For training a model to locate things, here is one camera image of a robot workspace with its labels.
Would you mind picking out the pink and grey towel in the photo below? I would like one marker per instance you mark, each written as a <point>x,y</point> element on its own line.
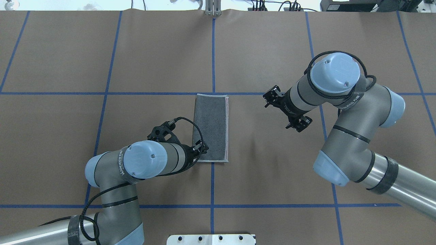
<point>211,115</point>

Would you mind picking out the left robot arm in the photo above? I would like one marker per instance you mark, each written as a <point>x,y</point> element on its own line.
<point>112,217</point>

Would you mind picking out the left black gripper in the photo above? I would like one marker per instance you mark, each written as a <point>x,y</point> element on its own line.
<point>189,153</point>

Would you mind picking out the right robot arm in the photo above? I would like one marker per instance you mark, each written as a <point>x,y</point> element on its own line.
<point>341,79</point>

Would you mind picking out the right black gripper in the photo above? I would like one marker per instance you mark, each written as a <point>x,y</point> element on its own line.
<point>283,103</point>

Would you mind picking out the aluminium frame post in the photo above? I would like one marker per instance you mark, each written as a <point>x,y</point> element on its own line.
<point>212,7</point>

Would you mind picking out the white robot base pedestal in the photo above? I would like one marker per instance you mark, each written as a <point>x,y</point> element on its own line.
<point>212,239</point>

